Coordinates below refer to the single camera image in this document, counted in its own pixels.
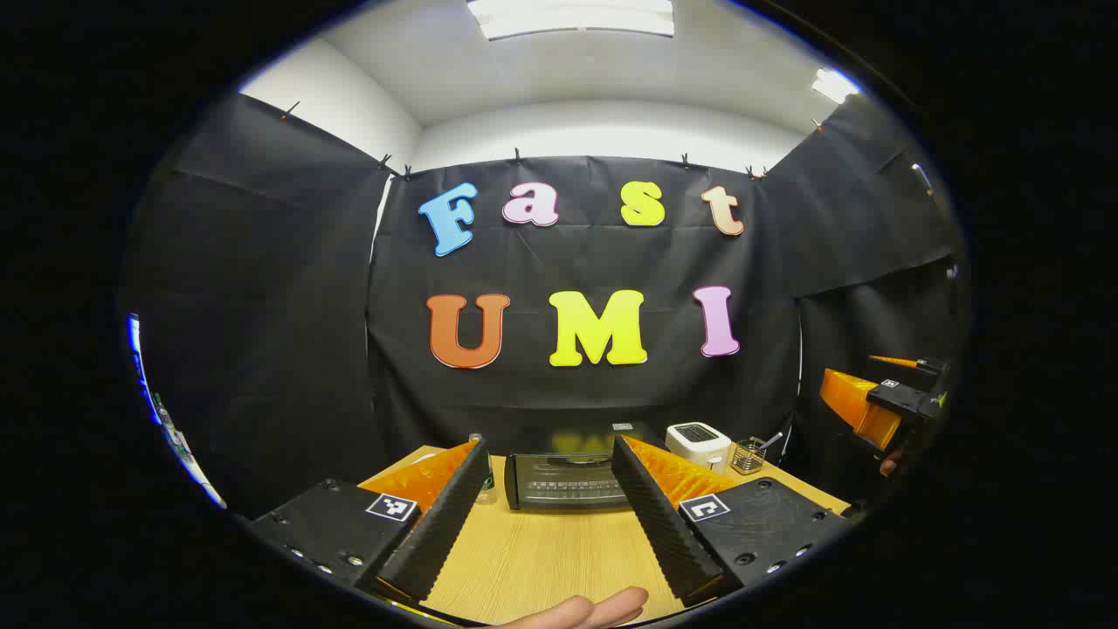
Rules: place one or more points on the metal spoon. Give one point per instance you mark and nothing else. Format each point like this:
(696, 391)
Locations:
(773, 439)

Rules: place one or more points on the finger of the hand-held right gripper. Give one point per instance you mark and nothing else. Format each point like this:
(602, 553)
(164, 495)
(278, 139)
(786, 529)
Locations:
(852, 402)
(926, 365)

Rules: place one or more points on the white toaster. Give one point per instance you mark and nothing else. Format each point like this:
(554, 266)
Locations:
(699, 441)

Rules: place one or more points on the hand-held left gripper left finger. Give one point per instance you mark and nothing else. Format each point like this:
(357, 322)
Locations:
(437, 533)

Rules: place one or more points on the clear plastic water bottle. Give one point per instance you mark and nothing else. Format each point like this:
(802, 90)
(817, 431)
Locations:
(487, 491)

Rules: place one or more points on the small ceiling light panel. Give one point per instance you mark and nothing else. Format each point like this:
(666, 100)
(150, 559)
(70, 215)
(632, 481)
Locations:
(834, 85)

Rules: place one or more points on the black backdrop cloth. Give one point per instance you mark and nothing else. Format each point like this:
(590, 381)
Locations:
(262, 306)

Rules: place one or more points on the large ceiling light panel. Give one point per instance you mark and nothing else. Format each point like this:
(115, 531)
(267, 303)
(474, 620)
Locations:
(568, 17)

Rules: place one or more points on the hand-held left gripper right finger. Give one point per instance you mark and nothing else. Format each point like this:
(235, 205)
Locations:
(664, 533)

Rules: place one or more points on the black electric oven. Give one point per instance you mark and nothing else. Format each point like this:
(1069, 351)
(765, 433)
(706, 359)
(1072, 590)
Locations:
(568, 480)

